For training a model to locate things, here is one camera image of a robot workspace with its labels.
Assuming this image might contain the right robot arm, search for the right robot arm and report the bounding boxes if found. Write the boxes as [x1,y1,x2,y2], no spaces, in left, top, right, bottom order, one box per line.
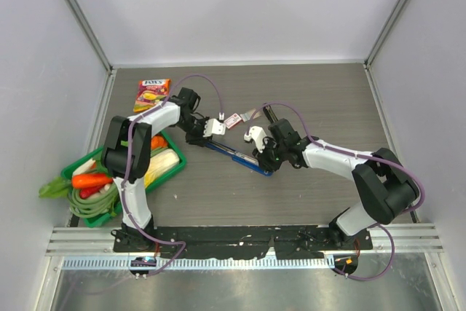
[244,119,421,249]

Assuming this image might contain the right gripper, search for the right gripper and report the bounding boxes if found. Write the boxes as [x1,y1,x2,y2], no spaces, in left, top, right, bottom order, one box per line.
[253,137,287,173]

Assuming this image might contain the orange carrot toy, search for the orange carrot toy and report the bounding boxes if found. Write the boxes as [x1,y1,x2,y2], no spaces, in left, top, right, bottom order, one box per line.
[71,173,113,189]

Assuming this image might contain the green plastic tray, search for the green plastic tray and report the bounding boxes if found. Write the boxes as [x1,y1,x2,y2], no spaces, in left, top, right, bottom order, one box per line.
[61,132,186,228]

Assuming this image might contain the napa cabbage toy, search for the napa cabbage toy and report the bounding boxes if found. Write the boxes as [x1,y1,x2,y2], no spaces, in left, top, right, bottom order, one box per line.
[144,147,180,188]

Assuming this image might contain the black stapler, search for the black stapler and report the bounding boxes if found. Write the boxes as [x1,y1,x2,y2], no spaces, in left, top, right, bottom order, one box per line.
[263,106,278,124]

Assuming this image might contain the silver staple strips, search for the silver staple strips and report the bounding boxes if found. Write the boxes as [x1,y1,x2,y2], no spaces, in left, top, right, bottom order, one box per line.
[240,109,261,122]

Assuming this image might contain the red chili toy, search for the red chili toy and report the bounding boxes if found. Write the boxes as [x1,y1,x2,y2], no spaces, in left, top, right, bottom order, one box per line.
[79,185,105,200]

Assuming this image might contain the red white staple box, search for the red white staple box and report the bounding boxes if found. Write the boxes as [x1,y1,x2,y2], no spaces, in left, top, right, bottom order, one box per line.
[224,114,242,130]

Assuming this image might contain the white radish toy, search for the white radish toy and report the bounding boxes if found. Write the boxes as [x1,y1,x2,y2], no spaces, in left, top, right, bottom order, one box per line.
[72,159,96,177]

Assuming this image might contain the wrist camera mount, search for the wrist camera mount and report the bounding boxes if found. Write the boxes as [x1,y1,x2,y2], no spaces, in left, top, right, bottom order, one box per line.
[243,126,268,153]
[203,119,226,138]

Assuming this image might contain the blue stapler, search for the blue stapler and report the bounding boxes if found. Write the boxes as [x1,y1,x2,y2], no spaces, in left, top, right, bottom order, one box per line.
[205,141,272,176]

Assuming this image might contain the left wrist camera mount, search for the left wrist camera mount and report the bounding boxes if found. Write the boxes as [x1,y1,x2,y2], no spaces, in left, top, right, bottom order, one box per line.
[203,119,226,138]

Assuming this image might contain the green leafy vegetable toy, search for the green leafy vegetable toy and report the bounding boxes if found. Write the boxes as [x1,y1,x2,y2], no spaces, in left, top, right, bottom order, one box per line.
[39,176,72,199]

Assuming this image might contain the candy snack bag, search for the candy snack bag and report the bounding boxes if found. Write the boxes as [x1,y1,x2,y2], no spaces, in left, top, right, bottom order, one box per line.
[133,79,171,114]

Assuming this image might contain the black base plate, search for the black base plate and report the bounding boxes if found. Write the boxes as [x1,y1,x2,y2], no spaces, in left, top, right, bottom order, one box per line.
[111,225,373,260]

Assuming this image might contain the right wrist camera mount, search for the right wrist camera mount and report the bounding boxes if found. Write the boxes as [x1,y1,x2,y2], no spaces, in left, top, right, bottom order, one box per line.
[243,126,268,153]

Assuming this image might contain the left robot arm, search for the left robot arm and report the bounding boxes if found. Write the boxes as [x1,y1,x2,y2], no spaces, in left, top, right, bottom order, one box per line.
[101,87,211,252]

